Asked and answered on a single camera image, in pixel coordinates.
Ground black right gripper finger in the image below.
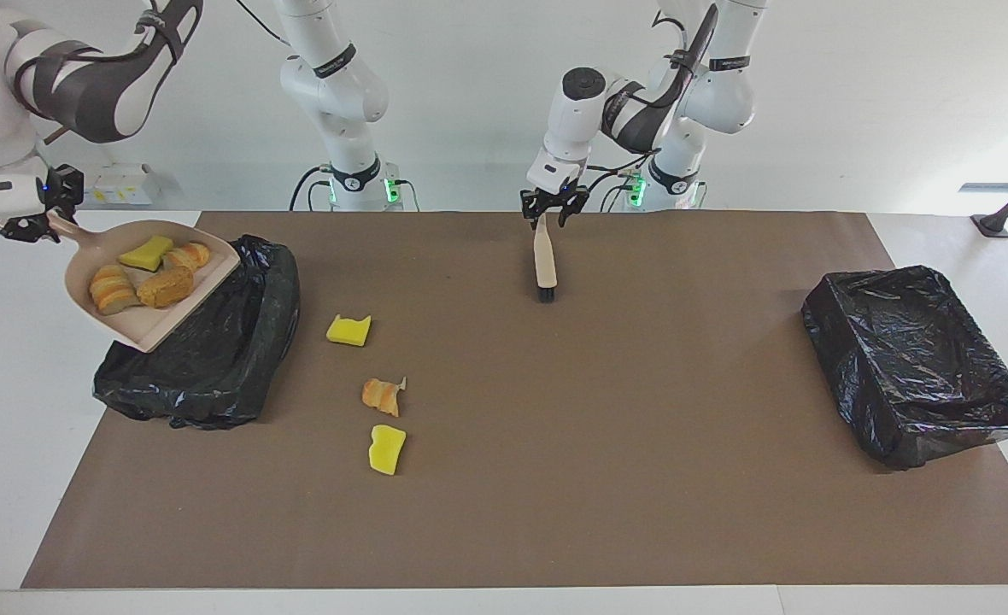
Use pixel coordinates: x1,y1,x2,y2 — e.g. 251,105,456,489
0,217,50,245

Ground beige brush with black bristles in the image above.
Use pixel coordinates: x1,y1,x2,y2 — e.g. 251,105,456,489
533,214,559,304

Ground yellow green sponge piece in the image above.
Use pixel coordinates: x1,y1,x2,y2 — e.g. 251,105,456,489
119,235,175,272

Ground striped croissant piece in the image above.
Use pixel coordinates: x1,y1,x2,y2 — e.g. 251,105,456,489
361,376,408,419
89,264,139,315

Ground brown bread roll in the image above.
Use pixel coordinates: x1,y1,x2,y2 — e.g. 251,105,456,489
137,266,195,309

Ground pale bread chunk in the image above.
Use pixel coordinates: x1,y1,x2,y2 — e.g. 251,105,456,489
165,243,212,274

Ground beige plastic dustpan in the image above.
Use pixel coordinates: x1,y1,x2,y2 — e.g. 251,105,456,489
47,212,242,354

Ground black bag lined bin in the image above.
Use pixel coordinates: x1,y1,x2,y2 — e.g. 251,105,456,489
801,266,1008,472
92,235,302,431

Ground brown table mat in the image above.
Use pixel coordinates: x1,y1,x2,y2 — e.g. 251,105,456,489
21,211,1008,589

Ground white wall socket boxes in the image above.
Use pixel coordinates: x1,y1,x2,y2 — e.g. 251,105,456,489
81,164,161,206

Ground black base cable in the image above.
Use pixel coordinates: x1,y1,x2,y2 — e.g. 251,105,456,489
287,164,421,213

